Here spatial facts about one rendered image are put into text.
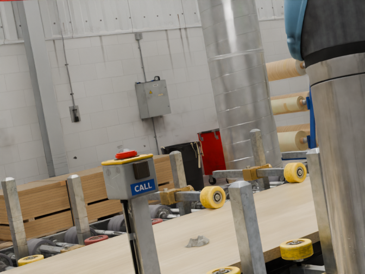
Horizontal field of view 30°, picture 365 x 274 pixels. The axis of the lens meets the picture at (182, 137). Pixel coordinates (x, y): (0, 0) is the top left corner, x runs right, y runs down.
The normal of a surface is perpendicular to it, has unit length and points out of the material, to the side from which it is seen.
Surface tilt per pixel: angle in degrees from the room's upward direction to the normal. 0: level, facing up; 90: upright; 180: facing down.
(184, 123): 90
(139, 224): 90
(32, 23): 90
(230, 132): 90
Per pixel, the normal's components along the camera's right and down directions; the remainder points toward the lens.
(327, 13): -0.52, 0.11
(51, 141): 0.61, -0.07
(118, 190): -0.77, 0.17
